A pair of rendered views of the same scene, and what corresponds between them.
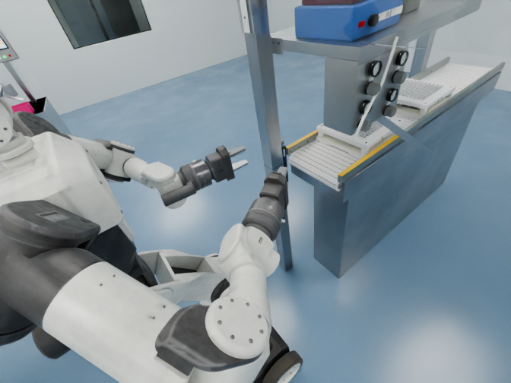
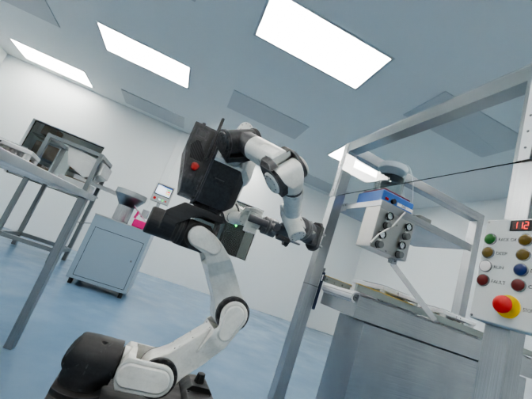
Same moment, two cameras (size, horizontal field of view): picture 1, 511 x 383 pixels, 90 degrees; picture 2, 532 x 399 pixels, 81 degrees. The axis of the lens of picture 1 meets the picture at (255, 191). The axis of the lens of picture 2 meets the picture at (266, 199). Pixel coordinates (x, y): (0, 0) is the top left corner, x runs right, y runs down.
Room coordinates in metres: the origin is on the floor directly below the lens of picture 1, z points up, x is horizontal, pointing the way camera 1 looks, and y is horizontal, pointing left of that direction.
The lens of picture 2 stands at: (-0.84, -0.09, 0.77)
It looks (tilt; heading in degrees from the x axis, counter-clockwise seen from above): 13 degrees up; 12
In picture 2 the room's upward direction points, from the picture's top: 20 degrees clockwise
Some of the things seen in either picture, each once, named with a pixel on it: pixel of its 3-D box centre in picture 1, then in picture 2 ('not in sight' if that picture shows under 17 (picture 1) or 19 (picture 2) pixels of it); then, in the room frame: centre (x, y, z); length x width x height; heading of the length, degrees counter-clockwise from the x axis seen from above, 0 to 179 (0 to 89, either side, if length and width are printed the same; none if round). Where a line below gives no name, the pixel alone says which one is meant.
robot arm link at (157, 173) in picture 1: (160, 180); (250, 217); (0.65, 0.28, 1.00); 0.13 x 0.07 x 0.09; 44
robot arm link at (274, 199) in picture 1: (271, 205); (309, 233); (0.47, -0.03, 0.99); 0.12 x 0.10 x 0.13; 151
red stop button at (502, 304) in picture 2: not in sight; (506, 305); (-0.03, -0.52, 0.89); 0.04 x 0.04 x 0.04; 30
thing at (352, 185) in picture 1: (406, 117); (433, 333); (1.12, -0.81, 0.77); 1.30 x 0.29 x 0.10; 120
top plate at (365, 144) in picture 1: (359, 125); (385, 290); (0.92, -0.47, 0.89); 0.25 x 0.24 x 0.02; 30
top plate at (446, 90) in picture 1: (414, 92); (439, 313); (1.13, -0.83, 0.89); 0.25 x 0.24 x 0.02; 30
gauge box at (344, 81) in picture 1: (363, 85); (385, 233); (0.72, -0.37, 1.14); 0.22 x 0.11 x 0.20; 120
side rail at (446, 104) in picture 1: (438, 109); (457, 325); (0.99, -0.87, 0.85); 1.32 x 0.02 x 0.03; 120
